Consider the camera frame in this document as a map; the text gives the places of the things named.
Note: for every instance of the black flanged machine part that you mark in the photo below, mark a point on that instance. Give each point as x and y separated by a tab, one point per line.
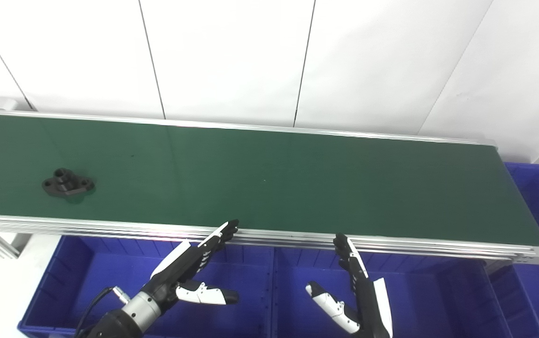
65	183

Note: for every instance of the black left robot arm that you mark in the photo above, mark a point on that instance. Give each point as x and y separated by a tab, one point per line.
126	319

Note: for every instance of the aluminium conveyor support leg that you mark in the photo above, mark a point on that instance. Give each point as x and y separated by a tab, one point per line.
2	241

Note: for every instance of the green conveyor belt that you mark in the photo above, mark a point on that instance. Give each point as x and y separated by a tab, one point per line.
391	246
274	178

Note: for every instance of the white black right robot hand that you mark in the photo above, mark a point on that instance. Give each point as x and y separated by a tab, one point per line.
370	300

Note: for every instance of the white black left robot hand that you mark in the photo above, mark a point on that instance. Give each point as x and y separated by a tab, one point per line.
182	265

